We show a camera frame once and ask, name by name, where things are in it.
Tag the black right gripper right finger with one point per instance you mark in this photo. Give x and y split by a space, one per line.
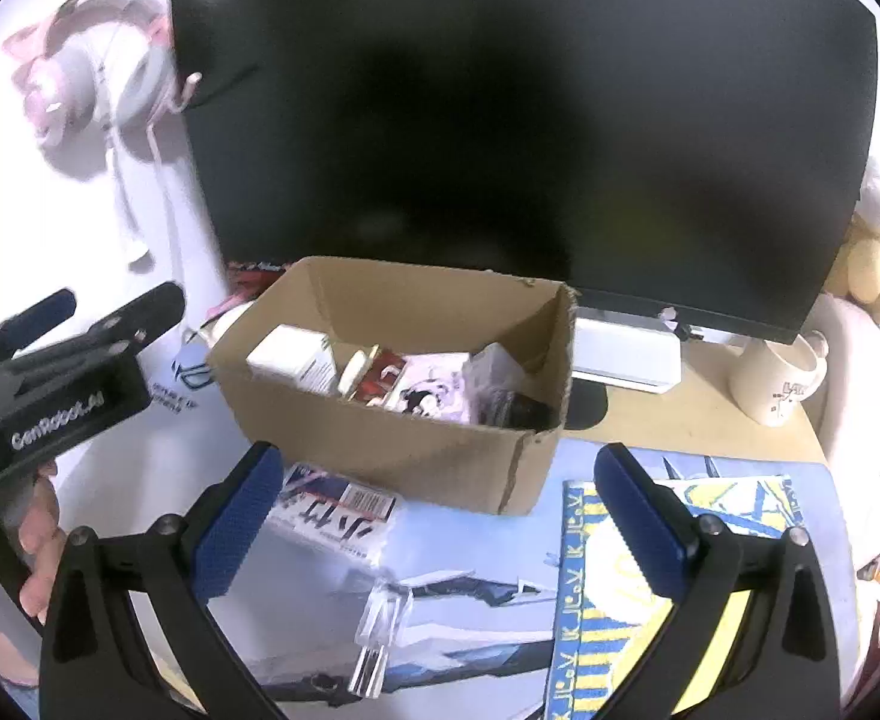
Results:
783 662

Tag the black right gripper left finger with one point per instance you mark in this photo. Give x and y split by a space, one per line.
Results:
95 662

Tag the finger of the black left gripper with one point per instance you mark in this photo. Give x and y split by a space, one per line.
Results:
26 327
129 329

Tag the green white medicine box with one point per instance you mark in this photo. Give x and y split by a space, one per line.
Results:
299 357

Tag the clear perfume bottle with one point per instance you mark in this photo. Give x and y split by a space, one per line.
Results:
386 610

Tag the clear plastic bag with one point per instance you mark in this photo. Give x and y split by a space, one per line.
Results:
492 369

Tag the cream plastic holder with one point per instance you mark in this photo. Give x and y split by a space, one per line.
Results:
355 368

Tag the pink printed box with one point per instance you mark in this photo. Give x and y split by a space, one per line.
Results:
431 386

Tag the black tissue pack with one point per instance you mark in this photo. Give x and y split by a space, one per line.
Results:
515 410

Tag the person left hand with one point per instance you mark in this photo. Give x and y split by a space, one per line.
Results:
43 540

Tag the yellow blue 404 rug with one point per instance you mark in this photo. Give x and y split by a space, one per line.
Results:
607 615

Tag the pink fabric cover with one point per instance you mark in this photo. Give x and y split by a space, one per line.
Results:
847 417

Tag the pink grey headset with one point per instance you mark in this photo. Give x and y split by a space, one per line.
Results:
68 102

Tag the cream ceramic mug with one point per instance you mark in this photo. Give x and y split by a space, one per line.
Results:
769 379

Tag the white monitor stand box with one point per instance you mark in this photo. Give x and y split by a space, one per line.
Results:
646 359

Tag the brown cardboard box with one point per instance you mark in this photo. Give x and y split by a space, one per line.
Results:
406 310

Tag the yellow plush toy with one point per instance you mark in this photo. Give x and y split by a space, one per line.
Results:
855 273

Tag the black computer monitor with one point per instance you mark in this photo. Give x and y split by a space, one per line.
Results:
700 156

